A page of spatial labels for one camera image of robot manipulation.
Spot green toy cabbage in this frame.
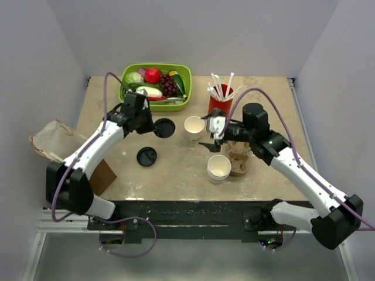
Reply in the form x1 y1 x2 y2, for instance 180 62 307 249
124 71 144 84

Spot purple toy onion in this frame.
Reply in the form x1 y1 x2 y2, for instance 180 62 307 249
137 68 146 77

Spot red straw holder cup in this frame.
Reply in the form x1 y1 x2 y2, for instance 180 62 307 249
207 84 234 117

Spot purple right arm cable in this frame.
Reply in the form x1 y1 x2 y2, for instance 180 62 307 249
219 87 375 252

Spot purple toy grapes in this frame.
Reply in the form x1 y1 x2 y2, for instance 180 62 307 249
159 74 180 98

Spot red toy apple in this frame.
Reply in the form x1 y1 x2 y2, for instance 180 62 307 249
144 68 162 84

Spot green toy cucumber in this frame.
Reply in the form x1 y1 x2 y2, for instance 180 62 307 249
172 74 186 95

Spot white wrapped straw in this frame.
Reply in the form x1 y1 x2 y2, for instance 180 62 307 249
207 82 222 101
211 73 224 100
223 85 243 102
225 72 234 98

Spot black coffee cup lid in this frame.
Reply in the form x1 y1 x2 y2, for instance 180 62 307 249
137 146 158 167
155 118 176 139

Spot stack of white paper cups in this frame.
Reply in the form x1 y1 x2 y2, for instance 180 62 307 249
207 155 231 184

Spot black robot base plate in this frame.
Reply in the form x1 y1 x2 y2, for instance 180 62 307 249
79 198 314 245

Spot white toy radish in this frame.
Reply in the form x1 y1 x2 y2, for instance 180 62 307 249
136 86 163 98

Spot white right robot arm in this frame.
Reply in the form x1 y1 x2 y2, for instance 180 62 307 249
204 103 363 249

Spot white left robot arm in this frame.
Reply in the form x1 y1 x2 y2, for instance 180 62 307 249
46 90 157 229

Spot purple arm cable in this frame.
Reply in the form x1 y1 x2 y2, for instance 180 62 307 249
219 87 375 252
51 71 158 258

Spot aluminium frame rail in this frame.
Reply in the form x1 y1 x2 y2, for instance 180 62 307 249
287 78 360 281

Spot red toy chili pepper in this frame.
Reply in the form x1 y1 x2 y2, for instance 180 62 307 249
147 96 167 102

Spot brown pulp cup carrier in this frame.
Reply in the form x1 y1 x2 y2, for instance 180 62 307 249
227 141 251 177

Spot brown paper takeout bag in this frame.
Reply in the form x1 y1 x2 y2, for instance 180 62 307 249
29 120 117 196

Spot green plastic produce bin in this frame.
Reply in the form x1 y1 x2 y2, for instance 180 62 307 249
118 63 192 112

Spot white paper coffee cup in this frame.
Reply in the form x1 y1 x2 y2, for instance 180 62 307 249
184 116 205 143

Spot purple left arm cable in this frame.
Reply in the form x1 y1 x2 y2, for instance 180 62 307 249
51 71 158 258

